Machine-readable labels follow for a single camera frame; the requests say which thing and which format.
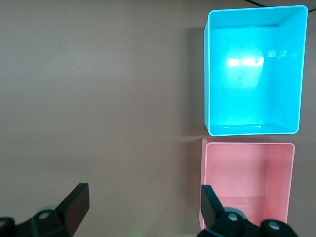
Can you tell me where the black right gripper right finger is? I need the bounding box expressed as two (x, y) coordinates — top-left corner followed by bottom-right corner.
(196, 184), (301, 237)

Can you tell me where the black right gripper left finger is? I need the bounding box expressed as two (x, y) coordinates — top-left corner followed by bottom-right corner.
(0, 182), (90, 237)

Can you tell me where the pink plastic bin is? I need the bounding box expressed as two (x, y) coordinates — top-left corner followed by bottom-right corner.
(198, 137), (296, 232)

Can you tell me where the blue plastic bin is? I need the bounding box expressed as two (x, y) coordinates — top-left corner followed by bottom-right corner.
(203, 5), (309, 136)

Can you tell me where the long black table cable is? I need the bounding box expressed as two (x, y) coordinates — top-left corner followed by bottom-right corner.
(243, 0), (316, 12)

